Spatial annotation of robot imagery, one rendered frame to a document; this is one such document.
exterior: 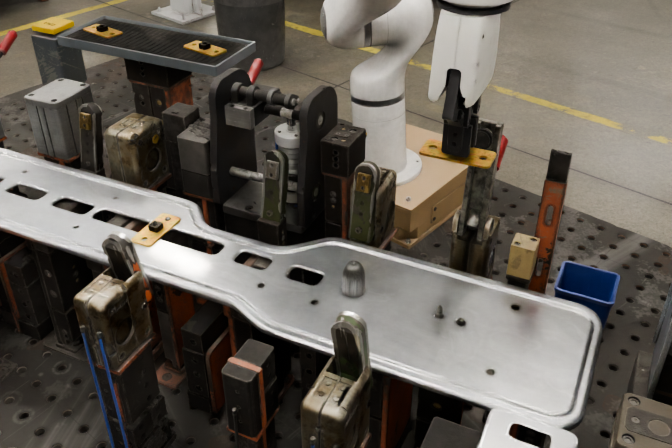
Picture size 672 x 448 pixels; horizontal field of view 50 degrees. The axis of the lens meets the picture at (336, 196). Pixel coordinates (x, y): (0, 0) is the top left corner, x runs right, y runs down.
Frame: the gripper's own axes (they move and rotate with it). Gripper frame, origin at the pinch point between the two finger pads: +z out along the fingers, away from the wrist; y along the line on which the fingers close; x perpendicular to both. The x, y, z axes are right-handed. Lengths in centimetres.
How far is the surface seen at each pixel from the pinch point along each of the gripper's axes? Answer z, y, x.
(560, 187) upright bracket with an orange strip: 12.8, -14.7, 10.6
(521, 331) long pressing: 27.5, -1.5, 10.4
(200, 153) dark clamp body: 22, -16, -49
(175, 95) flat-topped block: 21, -32, -65
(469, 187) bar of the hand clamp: 15.4, -13.7, -1.3
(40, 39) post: 14, -30, -96
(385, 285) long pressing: 27.5, -2.7, -9.1
